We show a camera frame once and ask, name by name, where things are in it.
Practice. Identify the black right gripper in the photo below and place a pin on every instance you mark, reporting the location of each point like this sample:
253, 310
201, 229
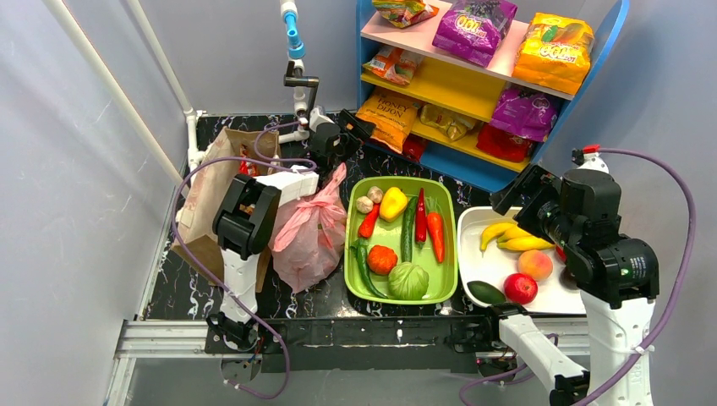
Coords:
521, 187

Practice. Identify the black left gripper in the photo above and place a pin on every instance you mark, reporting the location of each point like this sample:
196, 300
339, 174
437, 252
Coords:
347, 130

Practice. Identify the orange honey dijon bag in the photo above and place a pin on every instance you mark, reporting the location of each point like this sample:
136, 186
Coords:
393, 115

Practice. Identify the pink plastic grocery bag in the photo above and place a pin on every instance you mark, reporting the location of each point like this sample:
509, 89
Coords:
309, 235

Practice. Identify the red candy bag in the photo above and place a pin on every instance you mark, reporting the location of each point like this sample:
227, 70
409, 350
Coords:
251, 169

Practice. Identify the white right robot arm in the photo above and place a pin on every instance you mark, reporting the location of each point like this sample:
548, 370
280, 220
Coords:
617, 278

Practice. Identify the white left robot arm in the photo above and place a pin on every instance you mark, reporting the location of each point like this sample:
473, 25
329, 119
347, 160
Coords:
245, 220

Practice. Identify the red snack bag lower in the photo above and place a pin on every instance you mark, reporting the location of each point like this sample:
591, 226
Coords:
502, 145

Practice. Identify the red snack bag bottom shelf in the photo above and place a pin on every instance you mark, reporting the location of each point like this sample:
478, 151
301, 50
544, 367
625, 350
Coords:
414, 147

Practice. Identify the purple snack bag lower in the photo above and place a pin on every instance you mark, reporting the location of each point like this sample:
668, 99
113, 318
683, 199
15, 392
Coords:
526, 113

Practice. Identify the purple snack bag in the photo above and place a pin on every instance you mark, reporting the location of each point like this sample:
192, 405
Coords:
474, 30
526, 113

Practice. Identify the orange striped snack bag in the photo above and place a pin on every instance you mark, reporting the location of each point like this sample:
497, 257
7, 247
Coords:
394, 64

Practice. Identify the gold snack bag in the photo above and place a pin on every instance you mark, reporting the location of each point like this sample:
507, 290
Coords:
453, 125

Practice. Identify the colourful snack bag top left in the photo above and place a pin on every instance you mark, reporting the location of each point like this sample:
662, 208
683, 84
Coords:
404, 13

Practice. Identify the yellow snack bag top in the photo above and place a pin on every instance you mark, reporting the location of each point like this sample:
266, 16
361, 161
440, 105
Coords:
555, 53

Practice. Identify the brown paper bag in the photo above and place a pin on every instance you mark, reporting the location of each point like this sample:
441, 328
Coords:
206, 193

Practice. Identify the purple snack bag top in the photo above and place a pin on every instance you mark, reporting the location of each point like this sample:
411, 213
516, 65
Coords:
474, 30

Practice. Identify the yellow banana bunch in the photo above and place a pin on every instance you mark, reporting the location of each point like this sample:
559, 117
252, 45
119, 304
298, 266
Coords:
510, 236

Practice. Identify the white garlic bulb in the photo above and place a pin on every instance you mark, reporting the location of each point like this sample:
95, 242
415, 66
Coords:
375, 194
364, 205

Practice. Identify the yellow bell pepper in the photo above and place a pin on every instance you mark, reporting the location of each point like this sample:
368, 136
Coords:
393, 204

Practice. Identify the red pomegranate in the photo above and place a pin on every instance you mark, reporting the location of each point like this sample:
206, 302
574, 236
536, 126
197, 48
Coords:
560, 254

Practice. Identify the peach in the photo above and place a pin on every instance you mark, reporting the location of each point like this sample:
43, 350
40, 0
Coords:
535, 264

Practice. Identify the white plastic tray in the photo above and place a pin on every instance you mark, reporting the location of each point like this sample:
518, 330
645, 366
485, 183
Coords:
494, 265

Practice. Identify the green cucumber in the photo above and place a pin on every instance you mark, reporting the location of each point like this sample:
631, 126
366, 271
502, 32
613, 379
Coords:
407, 230

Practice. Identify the small red orange pepper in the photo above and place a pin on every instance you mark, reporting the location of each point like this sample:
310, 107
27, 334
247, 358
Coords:
367, 226

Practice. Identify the blue wooden shelf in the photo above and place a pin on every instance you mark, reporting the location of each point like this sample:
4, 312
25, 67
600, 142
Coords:
457, 85

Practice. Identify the orange carrot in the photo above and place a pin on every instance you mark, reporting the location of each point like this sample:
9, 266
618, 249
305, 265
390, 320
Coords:
435, 227

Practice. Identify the red chili pepper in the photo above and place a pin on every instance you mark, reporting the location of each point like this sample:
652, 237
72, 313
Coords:
420, 220

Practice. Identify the red apple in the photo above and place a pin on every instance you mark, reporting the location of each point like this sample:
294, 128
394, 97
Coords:
520, 288

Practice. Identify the green plastic tray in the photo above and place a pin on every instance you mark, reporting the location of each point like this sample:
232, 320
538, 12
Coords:
443, 277

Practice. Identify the dark green chili pepper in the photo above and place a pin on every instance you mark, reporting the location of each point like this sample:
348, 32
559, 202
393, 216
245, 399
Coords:
360, 247

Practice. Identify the green avocado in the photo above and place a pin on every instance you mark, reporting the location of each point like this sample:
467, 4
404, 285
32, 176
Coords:
486, 293

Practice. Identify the orange bumpy fruit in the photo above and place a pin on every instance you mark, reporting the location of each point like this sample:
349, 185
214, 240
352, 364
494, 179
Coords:
381, 260

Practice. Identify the green cabbage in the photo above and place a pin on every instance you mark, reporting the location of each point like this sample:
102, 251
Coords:
408, 281

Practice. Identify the white diagonal pipe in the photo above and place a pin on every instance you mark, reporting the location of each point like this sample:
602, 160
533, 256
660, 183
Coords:
62, 14

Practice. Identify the white pipe camera stand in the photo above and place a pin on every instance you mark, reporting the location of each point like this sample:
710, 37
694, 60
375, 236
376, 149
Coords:
304, 87

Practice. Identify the aluminium base frame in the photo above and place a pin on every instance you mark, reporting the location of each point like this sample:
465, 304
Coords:
455, 343

